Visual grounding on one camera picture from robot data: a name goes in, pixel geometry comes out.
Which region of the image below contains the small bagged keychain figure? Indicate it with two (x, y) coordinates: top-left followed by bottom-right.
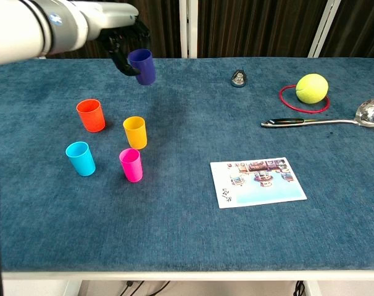
(230, 69), (247, 88)

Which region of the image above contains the orange plastic cup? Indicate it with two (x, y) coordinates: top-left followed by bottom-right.
(76, 99), (107, 133)

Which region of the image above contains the blue velvet table cloth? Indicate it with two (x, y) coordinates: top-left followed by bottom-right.
(0, 55), (374, 274)

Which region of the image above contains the white upright frame post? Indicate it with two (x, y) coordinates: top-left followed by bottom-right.
(178, 0), (199, 59)

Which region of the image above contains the dark blue plastic cup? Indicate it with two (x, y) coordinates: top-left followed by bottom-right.
(127, 48), (157, 86)

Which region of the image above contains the illustrated postcard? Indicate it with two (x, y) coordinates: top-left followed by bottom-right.
(210, 157), (308, 210)

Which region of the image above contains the white slanted frame post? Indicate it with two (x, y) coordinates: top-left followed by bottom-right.
(307, 0), (343, 59)

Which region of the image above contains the pink plastic cup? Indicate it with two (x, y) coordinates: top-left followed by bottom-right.
(118, 148), (144, 183)

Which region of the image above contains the yellow tennis ball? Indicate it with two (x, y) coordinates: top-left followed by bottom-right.
(295, 73), (330, 104)

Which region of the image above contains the yellow plastic cup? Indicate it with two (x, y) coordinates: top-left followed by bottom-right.
(122, 116), (148, 150)

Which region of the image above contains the red elastic ring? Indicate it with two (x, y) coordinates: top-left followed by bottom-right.
(278, 85), (331, 114)

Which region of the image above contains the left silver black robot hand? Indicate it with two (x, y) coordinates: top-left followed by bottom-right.
(83, 1), (151, 76)

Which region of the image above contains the cyan plastic cup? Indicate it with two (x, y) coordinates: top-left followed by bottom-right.
(65, 141), (96, 177)

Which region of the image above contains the steel ladle black handle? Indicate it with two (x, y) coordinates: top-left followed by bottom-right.
(260, 96), (374, 128)

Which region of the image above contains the white table frame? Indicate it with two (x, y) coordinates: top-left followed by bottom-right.
(0, 270), (374, 296)

